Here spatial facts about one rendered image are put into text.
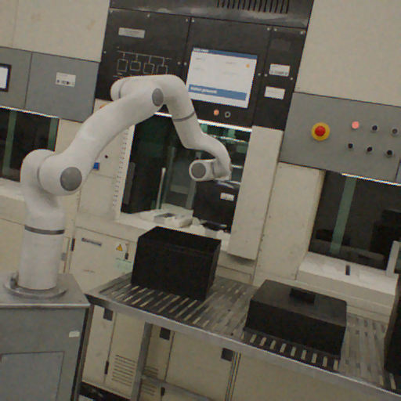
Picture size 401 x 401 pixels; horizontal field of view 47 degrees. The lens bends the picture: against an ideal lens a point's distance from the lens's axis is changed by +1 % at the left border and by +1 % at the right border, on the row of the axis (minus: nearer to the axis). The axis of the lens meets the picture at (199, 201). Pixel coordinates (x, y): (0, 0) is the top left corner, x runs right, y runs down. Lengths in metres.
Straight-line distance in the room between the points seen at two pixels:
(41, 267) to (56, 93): 1.07
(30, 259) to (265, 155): 0.96
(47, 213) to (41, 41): 1.17
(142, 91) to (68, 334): 0.78
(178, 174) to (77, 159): 1.64
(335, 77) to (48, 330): 1.37
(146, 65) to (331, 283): 1.21
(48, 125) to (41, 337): 1.67
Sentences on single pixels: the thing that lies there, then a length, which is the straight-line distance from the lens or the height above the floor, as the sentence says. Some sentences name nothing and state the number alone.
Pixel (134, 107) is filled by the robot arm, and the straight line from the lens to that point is 1.51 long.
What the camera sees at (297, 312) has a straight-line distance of 1.44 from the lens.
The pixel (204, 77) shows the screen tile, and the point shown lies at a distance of 2.02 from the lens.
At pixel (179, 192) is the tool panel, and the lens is 2.97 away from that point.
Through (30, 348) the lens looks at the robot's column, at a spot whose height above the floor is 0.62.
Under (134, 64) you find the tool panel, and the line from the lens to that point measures 2.16.
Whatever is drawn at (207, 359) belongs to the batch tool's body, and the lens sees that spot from 2.14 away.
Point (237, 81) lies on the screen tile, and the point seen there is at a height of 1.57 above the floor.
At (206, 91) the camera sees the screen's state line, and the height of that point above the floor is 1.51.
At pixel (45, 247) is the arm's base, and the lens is 1.46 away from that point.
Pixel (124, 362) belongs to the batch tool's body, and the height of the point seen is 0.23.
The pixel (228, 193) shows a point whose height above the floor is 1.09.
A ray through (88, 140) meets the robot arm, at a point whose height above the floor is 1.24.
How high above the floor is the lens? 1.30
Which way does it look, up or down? 7 degrees down
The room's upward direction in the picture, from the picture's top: 11 degrees clockwise
